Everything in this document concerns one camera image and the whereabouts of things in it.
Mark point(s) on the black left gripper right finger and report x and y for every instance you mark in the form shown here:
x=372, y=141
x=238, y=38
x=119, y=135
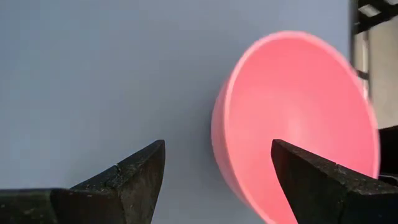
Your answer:
x=326, y=193

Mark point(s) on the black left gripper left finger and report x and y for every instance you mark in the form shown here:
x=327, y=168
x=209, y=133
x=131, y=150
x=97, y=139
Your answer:
x=124, y=193

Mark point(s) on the large pink bowl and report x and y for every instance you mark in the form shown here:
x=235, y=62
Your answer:
x=295, y=93

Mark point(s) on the wooden table side board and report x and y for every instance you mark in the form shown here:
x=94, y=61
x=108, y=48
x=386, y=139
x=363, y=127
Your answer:
x=385, y=77

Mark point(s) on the black metal table frame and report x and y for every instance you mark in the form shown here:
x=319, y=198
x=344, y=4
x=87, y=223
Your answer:
x=373, y=18

